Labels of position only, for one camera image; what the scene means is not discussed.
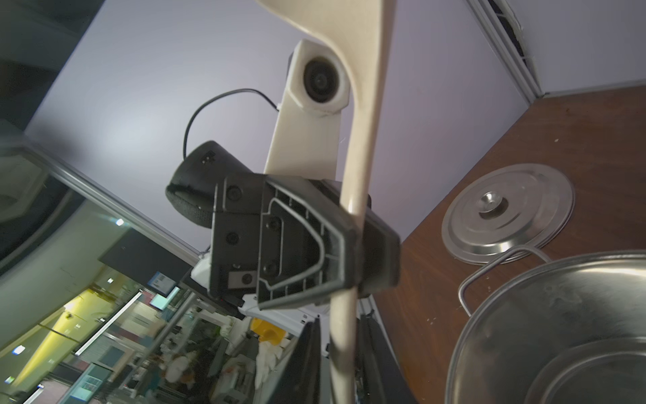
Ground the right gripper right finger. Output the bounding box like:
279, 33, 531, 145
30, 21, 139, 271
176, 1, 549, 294
355, 315, 417, 404

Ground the stainless steel pot lid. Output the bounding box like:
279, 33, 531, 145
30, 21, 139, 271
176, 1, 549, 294
442, 163, 575, 264

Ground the beige plastic ladle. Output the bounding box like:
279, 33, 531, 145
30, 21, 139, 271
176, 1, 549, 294
261, 1, 395, 403

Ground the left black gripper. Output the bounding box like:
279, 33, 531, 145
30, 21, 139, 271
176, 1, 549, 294
209, 173, 400, 310

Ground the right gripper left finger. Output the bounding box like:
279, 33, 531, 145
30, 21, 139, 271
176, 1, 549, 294
266, 319, 322, 404

